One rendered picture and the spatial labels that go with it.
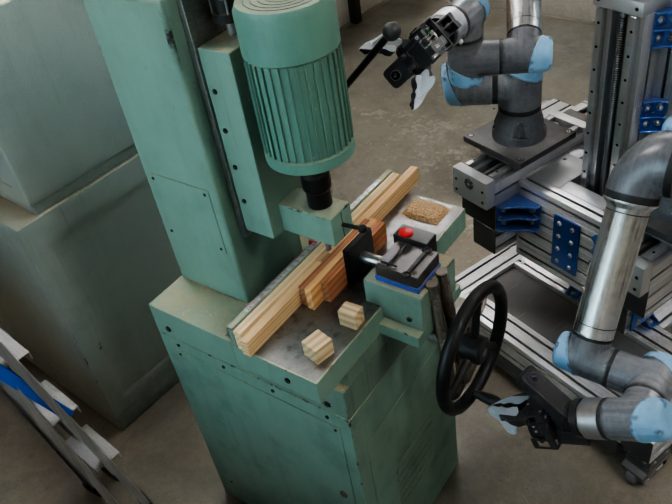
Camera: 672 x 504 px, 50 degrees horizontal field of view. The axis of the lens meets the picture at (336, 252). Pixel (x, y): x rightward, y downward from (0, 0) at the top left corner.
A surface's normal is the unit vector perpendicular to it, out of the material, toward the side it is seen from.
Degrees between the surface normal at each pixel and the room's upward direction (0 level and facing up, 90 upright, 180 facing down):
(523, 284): 0
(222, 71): 90
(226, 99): 90
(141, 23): 90
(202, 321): 0
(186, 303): 0
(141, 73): 90
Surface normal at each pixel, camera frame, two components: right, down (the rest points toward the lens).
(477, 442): -0.14, -0.77
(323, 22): 0.77, 0.31
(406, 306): -0.57, 0.58
